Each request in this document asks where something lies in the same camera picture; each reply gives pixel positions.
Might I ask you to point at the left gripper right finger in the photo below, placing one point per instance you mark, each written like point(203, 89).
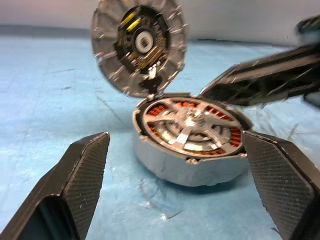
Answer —
point(282, 180)

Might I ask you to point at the blue plastic table cover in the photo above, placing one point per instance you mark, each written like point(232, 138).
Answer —
point(50, 100)

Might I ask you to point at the silver motor base copper windings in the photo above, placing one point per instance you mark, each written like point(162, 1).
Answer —
point(200, 172)

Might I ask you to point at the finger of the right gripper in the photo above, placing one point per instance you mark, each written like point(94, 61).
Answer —
point(310, 25)
point(270, 80)

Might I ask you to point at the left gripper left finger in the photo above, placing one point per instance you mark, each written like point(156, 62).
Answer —
point(75, 180)

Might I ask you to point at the silver motor lid circuit board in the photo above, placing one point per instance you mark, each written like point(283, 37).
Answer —
point(105, 50)

